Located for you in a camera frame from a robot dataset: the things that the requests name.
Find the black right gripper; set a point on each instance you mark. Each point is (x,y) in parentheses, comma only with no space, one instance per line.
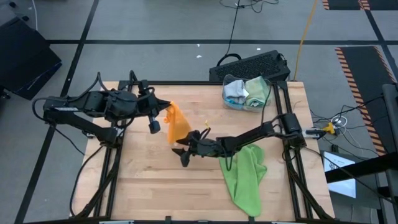
(205,147)

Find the grey upright post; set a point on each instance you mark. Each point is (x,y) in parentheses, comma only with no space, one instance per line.
(391,109)

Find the clear plastic bin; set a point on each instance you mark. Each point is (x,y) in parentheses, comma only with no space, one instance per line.
(247,109)

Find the yellow towel tag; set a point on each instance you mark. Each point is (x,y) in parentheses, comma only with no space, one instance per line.
(206,124)

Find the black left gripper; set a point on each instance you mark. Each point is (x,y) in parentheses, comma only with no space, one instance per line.
(147,105)

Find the grey microfiber towel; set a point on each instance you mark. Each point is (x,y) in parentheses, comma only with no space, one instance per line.
(234,90)

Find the large black box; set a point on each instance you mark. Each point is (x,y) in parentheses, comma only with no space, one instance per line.
(25,59)

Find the lime green microfiber towel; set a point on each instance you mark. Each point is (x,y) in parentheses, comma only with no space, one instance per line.
(244,183)

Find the white printed sheet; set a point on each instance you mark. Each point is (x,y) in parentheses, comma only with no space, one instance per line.
(340,186)

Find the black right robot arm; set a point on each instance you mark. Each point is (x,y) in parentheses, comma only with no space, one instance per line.
(248,137)

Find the black hazard-striped floor mat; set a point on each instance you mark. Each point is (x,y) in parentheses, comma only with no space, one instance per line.
(342,3)
(363,77)

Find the orange microfiber towel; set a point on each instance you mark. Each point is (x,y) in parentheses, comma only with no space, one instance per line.
(178,124)

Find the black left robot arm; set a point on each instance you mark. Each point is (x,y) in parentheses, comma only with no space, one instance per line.
(93,104)

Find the black diagonal beam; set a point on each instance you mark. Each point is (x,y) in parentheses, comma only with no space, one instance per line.
(367,168)

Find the black perforated computer case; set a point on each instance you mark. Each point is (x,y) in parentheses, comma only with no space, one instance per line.
(248,67)

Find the black metal table frame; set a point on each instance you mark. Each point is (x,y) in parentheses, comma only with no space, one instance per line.
(186,83)

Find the blue microfiber towel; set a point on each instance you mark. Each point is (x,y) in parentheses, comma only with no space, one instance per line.
(233,104)

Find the white paper tag with handwriting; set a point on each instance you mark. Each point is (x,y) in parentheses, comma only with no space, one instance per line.
(255,104)

